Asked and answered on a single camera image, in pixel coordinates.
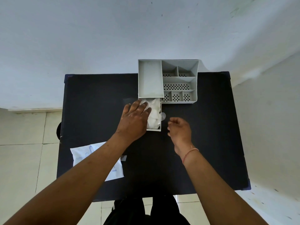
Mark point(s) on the person's left hand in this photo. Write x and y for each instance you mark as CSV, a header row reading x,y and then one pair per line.
x,y
133,121

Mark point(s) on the person's right hand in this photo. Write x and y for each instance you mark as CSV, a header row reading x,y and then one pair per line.
x,y
180,133

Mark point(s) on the bundle of white gloves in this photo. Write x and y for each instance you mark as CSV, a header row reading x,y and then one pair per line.
x,y
154,117

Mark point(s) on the grey plastic organizer box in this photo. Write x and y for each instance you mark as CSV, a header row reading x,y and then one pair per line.
x,y
150,77

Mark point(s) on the white printed glove packet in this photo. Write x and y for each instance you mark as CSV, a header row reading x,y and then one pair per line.
x,y
79,154

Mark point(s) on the person's left forearm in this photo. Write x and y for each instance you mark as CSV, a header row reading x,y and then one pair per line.
x,y
77,185

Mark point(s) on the person's right forearm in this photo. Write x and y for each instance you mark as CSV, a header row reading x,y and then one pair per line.
x,y
215,194

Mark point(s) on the black round trash bin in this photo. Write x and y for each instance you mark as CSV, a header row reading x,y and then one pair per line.
x,y
58,131

